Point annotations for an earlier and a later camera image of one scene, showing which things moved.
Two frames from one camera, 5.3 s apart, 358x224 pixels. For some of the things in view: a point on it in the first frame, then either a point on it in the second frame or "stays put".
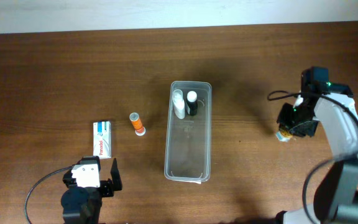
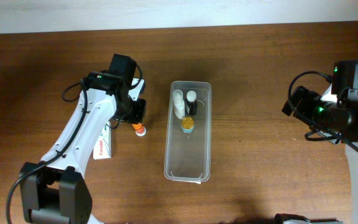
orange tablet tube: x=140 y=130 stays put
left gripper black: x=106 y=184 → x=137 y=116
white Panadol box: x=102 y=139 stays put
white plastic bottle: x=179 y=103 stays put
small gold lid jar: x=283 y=135 → x=188 y=124
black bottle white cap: x=191 y=104 stays put
